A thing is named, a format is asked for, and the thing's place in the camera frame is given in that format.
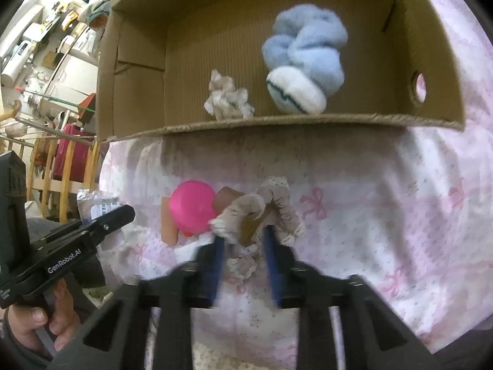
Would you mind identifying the white water heater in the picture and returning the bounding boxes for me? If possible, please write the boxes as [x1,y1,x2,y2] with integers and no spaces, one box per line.
[0,40,36,86]

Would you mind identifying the clear plastic packet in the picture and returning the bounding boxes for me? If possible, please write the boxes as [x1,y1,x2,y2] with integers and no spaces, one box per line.
[77,188,121,225]

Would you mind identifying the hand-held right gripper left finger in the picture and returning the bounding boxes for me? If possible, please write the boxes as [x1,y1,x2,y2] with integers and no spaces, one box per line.
[48,235,228,370]

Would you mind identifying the tan cloth piece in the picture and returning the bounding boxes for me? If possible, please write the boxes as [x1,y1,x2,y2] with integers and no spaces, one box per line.
[241,216,271,240]

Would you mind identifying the pink bow-print blanket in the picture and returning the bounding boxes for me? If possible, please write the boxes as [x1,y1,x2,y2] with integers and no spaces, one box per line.
[96,0,493,370]

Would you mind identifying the cardboard box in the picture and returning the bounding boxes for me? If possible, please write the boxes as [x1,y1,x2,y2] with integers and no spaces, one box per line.
[94,0,467,143]

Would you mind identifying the person's grey trousers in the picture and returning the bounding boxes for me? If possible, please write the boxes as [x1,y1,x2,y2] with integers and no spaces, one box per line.
[23,216,491,370]

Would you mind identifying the wooden chair red bag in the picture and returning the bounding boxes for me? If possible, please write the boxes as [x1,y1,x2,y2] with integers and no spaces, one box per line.
[29,123,101,222]

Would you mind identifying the white lace cloth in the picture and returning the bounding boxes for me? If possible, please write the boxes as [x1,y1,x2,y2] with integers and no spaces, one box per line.
[227,245,259,280]

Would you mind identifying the pink plastic cup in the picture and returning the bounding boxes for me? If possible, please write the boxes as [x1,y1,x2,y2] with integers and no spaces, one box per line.
[169,180,217,236]

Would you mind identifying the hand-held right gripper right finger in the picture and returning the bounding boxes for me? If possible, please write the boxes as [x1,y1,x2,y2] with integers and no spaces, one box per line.
[263,225,443,370]

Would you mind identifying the green-handled broom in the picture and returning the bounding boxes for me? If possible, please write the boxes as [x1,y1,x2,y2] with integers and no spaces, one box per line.
[17,87,98,125]

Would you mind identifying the person's left hand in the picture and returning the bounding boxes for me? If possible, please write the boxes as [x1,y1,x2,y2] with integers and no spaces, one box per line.
[7,281,82,360]

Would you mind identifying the peach soft block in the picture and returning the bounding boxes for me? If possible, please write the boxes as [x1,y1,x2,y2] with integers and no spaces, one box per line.
[162,196,180,246]

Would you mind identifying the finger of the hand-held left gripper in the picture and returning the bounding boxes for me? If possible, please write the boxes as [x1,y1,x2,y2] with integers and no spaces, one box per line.
[81,205,136,242]

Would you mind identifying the brown orange cylinder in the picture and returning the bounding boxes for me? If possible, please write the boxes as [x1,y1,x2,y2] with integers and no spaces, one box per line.
[213,186,244,216]

